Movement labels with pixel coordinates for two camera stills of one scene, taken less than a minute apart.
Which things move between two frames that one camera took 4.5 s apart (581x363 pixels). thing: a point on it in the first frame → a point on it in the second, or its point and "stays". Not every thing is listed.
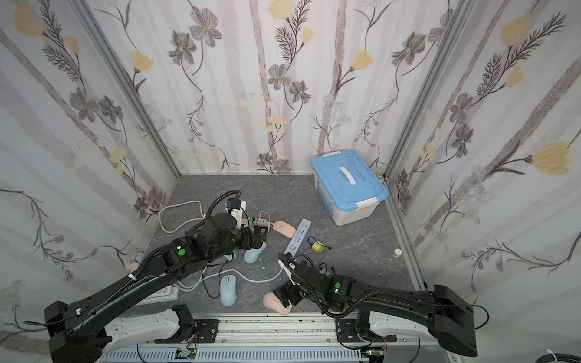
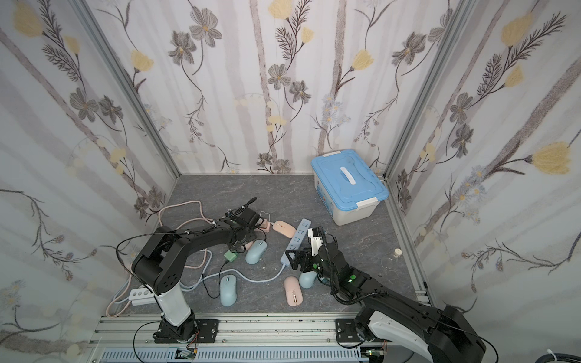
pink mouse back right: (284, 228) stays
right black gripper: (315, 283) → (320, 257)
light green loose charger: (234, 256) stays
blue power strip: (298, 237) stays
